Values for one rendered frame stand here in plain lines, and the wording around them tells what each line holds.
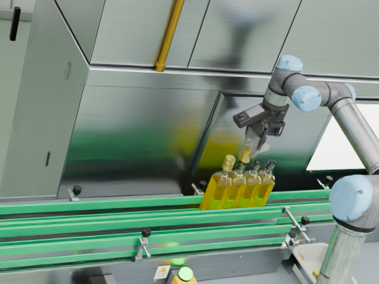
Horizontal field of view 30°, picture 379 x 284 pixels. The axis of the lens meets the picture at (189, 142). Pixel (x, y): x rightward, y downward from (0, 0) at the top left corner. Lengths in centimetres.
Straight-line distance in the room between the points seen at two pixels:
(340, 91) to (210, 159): 54
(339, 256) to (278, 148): 72
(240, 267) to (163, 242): 36
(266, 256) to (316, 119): 52
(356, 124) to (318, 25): 42
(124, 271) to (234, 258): 40
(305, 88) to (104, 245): 76
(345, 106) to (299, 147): 53
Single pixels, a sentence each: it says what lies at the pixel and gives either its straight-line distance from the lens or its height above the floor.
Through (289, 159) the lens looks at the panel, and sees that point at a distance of 261.
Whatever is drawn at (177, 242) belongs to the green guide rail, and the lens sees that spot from 224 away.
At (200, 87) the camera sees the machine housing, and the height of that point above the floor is 135.
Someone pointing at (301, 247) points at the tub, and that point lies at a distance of 259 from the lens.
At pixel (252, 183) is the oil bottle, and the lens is 236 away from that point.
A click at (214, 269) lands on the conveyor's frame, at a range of 239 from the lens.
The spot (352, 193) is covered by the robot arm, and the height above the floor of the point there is 144.
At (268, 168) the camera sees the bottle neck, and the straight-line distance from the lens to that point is 238.
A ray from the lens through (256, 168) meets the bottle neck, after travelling 234.
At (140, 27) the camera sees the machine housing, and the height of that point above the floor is 153.
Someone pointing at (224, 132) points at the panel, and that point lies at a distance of 236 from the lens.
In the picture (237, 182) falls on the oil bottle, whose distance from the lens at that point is 233.
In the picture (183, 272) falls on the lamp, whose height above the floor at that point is 85.
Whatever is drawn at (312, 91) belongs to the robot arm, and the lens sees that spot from 205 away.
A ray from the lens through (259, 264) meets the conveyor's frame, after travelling 249.
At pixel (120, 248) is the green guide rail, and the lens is 216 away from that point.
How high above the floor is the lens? 237
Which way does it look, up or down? 32 degrees down
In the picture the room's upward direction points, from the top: 20 degrees clockwise
